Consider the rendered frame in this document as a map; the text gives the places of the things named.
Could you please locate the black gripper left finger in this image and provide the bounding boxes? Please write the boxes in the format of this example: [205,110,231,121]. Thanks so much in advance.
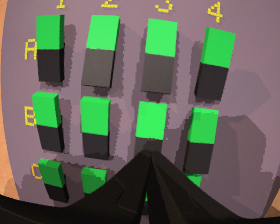
[0,149,152,224]

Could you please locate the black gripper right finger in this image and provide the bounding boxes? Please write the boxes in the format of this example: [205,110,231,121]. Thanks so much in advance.
[147,151,280,224]

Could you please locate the grey switch panel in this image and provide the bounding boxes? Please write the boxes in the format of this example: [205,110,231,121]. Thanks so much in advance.
[0,0,280,218]

